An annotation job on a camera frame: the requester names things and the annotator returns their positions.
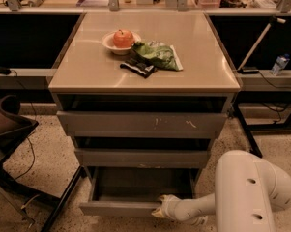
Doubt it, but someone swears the grey top drawer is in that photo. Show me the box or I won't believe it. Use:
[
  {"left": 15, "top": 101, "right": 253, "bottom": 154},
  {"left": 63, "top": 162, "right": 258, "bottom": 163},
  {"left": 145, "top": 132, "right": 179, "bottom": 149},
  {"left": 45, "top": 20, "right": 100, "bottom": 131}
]
[{"left": 57, "top": 111, "right": 226, "bottom": 139}]

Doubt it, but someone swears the green chip bag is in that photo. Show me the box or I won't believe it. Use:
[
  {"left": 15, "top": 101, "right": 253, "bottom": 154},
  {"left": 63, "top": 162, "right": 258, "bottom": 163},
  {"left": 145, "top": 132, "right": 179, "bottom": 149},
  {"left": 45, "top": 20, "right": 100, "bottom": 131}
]
[{"left": 132, "top": 41, "right": 184, "bottom": 72}]

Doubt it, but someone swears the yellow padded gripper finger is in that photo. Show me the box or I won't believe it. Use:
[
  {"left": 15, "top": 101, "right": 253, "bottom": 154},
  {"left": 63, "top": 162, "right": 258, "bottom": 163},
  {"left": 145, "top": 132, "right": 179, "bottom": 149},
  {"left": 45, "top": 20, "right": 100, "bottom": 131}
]
[{"left": 152, "top": 207, "right": 164, "bottom": 218}]

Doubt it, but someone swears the grey drawer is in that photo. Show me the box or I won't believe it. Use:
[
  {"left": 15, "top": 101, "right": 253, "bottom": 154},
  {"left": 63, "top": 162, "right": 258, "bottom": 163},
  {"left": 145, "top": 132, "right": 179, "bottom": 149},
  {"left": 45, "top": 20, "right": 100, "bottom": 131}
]
[
  {"left": 74, "top": 148, "right": 210, "bottom": 168},
  {"left": 80, "top": 167, "right": 199, "bottom": 217},
  {"left": 57, "top": 111, "right": 226, "bottom": 139}
]

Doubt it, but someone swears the grey drawer cabinet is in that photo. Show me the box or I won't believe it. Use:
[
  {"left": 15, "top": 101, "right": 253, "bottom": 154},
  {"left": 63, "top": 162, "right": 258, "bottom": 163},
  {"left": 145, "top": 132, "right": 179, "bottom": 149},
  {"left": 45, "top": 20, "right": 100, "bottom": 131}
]
[{"left": 49, "top": 11, "right": 240, "bottom": 169}]

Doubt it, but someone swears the brown office chair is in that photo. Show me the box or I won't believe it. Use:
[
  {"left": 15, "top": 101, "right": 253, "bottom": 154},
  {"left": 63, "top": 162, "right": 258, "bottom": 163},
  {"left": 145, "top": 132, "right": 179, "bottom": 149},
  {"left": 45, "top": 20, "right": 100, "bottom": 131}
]
[{"left": 0, "top": 95, "right": 84, "bottom": 232}]

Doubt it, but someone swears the black device on ledge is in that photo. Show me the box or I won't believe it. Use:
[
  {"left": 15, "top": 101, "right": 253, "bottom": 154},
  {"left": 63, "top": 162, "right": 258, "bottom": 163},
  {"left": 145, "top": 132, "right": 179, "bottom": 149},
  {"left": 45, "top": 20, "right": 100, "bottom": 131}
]
[{"left": 0, "top": 67, "right": 11, "bottom": 75}]

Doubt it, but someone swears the white stick with black base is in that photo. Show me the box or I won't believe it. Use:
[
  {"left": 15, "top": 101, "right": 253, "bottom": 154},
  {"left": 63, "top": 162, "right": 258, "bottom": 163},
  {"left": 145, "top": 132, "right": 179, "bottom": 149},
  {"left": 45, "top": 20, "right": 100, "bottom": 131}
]
[{"left": 237, "top": 16, "right": 286, "bottom": 73}]

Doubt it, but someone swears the white bowl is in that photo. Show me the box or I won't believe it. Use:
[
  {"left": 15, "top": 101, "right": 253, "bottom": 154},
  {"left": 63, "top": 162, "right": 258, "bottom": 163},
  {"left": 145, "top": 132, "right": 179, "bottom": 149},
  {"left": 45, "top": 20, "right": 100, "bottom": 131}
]
[{"left": 102, "top": 31, "right": 141, "bottom": 55}]

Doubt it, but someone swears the black floor cable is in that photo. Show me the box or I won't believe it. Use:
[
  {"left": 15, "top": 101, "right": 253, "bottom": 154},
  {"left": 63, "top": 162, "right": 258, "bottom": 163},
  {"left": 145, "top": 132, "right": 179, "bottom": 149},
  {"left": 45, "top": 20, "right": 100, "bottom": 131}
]
[{"left": 11, "top": 70, "right": 38, "bottom": 182}]

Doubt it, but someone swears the black table leg frame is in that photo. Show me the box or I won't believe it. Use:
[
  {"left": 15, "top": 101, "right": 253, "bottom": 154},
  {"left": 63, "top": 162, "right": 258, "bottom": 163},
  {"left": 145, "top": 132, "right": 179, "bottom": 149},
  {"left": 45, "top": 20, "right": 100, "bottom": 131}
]
[{"left": 233, "top": 102, "right": 291, "bottom": 158}]

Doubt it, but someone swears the grey bottom drawer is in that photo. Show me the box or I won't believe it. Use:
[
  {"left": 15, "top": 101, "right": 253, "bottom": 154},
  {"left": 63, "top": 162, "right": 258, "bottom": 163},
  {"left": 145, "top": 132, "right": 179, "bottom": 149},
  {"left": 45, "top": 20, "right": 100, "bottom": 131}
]
[{"left": 80, "top": 167, "right": 199, "bottom": 217}]

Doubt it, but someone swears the red apple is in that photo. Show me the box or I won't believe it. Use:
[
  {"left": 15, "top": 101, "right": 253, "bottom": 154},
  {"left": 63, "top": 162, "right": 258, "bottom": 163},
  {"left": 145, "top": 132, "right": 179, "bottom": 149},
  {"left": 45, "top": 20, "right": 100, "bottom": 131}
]
[{"left": 113, "top": 29, "right": 134, "bottom": 48}]

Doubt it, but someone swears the plastic water bottle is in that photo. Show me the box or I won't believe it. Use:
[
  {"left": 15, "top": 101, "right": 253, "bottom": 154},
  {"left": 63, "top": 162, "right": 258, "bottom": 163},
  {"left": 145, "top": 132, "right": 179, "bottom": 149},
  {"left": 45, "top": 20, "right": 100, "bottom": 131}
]
[{"left": 271, "top": 54, "right": 290, "bottom": 76}]

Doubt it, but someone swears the grey middle drawer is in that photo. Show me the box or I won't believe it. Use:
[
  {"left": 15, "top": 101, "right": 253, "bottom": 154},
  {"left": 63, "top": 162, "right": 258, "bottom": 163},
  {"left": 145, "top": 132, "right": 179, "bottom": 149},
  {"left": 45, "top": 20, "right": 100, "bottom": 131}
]
[{"left": 74, "top": 148, "right": 210, "bottom": 168}]

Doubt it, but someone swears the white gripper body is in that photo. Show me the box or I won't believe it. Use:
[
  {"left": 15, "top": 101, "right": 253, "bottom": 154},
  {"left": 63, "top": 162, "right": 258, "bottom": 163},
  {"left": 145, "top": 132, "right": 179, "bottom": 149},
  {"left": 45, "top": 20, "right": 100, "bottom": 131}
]
[{"left": 158, "top": 195, "right": 187, "bottom": 221}]

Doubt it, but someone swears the black snack wrapper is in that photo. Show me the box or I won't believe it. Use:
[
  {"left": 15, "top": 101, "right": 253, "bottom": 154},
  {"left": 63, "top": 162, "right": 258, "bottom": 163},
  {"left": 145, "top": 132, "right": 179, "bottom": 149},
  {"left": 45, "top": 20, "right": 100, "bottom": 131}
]
[{"left": 120, "top": 58, "right": 157, "bottom": 78}]

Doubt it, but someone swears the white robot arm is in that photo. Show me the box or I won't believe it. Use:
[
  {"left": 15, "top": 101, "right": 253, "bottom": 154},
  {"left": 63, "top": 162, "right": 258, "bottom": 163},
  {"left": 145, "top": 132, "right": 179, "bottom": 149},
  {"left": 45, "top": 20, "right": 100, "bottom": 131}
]
[{"left": 152, "top": 150, "right": 291, "bottom": 232}]

